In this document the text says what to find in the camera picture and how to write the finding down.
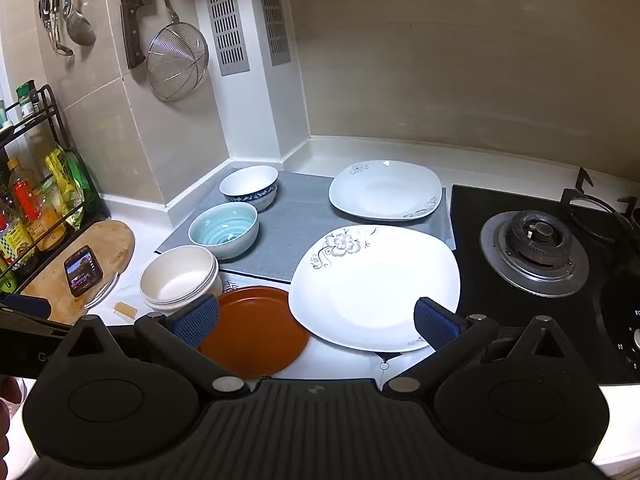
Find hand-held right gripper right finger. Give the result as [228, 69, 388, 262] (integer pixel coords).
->
[382, 297, 581, 396]

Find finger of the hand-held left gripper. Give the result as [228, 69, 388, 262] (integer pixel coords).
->
[0, 311, 73, 336]
[0, 294, 53, 320]

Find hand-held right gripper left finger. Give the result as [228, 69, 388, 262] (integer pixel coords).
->
[60, 294, 251, 397]

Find large white floral plate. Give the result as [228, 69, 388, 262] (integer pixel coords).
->
[288, 225, 461, 353]

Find teal glazed bowl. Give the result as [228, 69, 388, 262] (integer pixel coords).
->
[188, 203, 260, 261]

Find blue patterned white bowl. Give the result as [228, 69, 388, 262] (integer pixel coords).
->
[220, 165, 279, 212]

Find person's left hand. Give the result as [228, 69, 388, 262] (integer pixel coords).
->
[0, 377, 25, 461]

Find black glass gas stove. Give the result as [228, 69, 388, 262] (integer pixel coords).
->
[447, 184, 640, 386]

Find orange round plate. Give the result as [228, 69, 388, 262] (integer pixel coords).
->
[197, 286, 311, 380]

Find yellow label sauce bottle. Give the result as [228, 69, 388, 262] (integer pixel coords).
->
[0, 200, 38, 273]

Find white patterned mat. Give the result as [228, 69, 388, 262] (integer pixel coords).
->
[219, 269, 292, 292]

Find black smartphone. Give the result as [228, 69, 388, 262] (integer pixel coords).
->
[64, 246, 104, 297]

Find orange seasoning jar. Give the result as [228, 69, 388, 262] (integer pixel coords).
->
[30, 180, 68, 253]

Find red label oil bottle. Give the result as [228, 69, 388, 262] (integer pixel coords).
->
[7, 157, 43, 241]

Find wooden cutting board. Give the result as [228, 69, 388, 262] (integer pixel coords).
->
[20, 220, 136, 326]

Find metal stove burner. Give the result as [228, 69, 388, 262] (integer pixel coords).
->
[480, 209, 591, 297]

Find yellow snack packet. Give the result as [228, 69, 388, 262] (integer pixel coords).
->
[44, 146, 83, 226]

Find green snack packet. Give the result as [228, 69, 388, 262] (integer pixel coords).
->
[65, 149, 101, 211]

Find small white floral plate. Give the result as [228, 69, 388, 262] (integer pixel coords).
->
[328, 159, 443, 222]

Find grey dish mat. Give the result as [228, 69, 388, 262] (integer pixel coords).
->
[155, 167, 457, 285]

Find green cap spice jar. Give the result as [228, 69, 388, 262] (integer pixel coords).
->
[15, 80, 39, 120]

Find black pan support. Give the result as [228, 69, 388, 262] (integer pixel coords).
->
[560, 166, 640, 235]

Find hanging metal spatula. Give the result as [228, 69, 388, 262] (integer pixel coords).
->
[39, 0, 75, 57]

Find metal ladle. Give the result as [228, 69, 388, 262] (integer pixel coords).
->
[64, 0, 97, 47]

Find kitchen cleaver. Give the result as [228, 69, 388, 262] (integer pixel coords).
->
[120, 0, 158, 70]

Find metal cutting board handle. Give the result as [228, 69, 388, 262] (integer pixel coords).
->
[84, 267, 123, 310]

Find black wire spice rack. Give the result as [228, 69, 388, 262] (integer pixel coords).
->
[0, 85, 108, 293]

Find metal wire strainer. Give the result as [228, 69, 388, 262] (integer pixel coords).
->
[146, 0, 210, 102]

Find wide grey wall vent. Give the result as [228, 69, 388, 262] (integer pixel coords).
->
[201, 0, 251, 77]

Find narrow grey wall vent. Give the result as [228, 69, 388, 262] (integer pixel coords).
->
[256, 0, 292, 67]

